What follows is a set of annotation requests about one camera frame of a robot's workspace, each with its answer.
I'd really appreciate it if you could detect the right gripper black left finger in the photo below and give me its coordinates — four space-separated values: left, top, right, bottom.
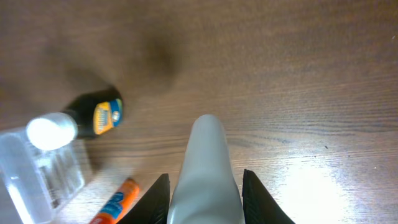
118 174 170 224

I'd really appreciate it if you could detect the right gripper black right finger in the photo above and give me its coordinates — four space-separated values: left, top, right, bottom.
242 169 294 224

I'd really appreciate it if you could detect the orange tube white cap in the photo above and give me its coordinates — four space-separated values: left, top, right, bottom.
90 178 140 224

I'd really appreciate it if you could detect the white spray bottle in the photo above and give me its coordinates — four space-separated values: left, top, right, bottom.
167 114 245 224

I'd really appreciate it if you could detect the dark syrup bottle white cap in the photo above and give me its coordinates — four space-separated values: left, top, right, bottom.
26 86 124 151

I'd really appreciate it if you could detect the clear plastic container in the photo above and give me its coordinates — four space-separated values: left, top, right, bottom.
1 128 86 223

